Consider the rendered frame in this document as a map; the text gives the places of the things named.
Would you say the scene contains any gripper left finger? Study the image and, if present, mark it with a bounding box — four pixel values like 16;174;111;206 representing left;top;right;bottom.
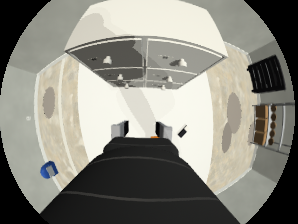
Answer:
111;120;129;140

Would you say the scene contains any grey drawer front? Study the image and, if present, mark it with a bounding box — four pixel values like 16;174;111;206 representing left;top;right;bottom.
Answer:
147;68;197;83
108;80;144;89
146;81;183;90
70;38;143;69
147;38;222;73
93;67;144;81

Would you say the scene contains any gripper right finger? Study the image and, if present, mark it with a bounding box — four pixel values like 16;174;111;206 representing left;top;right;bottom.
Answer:
155;121;173;141

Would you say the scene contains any black and white eraser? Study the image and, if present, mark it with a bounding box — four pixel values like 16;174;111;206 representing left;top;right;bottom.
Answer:
177;125;190;138

